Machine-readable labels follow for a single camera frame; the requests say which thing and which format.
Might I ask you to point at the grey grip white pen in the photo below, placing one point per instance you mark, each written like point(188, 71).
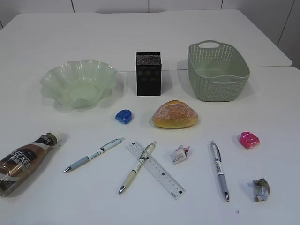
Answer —
point(220, 175)

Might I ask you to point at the pink pencil sharpener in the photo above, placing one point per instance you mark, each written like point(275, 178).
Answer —
point(249, 140)

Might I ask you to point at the white red paper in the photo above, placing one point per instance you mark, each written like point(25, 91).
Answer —
point(180, 154)

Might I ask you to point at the blue-grey grip pen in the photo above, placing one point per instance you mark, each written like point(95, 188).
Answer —
point(91, 156)

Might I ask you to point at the black pen holder box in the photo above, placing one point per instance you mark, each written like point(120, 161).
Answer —
point(148, 73)

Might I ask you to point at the clear plastic ruler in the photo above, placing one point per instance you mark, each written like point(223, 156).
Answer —
point(158, 172)

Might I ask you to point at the blue pencil sharpener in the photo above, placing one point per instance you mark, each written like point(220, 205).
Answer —
point(124, 116)

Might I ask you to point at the beige grip pen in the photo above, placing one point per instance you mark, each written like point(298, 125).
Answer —
point(132, 175)

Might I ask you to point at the sugar-dusted bread roll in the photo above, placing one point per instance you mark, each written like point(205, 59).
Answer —
point(174, 114)

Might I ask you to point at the Nescafe coffee bottle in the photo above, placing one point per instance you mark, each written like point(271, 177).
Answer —
point(21, 163)

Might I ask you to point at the green plastic woven basket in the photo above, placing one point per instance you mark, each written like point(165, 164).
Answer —
point(217, 71)

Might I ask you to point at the grey paper ball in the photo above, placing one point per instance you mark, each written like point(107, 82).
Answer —
point(261, 189)

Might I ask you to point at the green wavy glass plate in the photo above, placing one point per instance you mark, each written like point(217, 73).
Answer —
point(79, 84)

